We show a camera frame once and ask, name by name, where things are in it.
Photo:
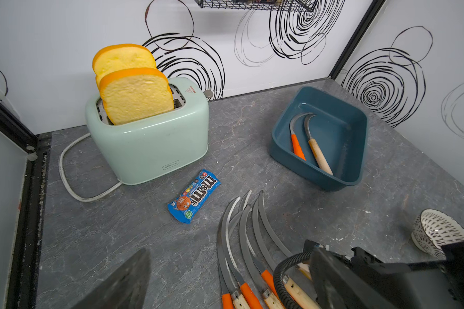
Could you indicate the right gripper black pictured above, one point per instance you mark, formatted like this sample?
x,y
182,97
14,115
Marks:
x,y
385,278

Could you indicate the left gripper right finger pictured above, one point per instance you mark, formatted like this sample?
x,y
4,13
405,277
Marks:
x,y
337,286

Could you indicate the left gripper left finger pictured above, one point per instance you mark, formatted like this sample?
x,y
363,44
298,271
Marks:
x,y
124,288

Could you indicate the wooden handled sickle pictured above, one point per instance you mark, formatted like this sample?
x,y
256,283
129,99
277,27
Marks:
x,y
315,148

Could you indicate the orange handled sickle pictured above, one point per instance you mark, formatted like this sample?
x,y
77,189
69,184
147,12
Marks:
x,y
295,142

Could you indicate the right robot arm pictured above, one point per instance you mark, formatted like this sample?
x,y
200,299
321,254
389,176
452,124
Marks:
x,y
452,297

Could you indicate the teal plastic storage box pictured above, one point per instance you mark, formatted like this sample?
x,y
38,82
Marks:
x,y
340,130

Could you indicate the white round strainer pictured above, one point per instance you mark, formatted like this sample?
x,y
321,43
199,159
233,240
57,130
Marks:
x,y
433,229

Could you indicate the blue candy packet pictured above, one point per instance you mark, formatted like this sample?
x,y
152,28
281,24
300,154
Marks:
x,y
184,207

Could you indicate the orange sickle far left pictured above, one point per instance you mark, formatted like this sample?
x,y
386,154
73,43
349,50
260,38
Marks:
x,y
226,285

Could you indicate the mint green toaster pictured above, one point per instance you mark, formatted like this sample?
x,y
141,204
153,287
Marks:
x,y
144,150

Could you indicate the front toast slice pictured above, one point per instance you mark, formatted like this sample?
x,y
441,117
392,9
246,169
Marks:
x,y
136,93

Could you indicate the toast slice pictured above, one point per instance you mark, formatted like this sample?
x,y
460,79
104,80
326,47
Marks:
x,y
136,93
120,57

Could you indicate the rear toast slice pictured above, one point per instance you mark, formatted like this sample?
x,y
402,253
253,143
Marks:
x,y
120,57

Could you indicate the black wire wall basket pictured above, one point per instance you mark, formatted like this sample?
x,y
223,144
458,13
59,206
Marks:
x,y
289,5

